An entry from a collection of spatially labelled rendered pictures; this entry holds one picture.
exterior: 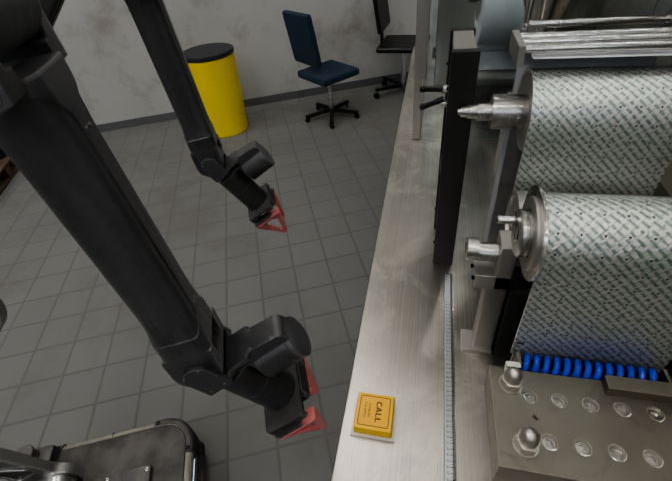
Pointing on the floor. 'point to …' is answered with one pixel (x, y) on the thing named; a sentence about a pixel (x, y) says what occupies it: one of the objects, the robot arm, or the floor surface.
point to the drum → (219, 86)
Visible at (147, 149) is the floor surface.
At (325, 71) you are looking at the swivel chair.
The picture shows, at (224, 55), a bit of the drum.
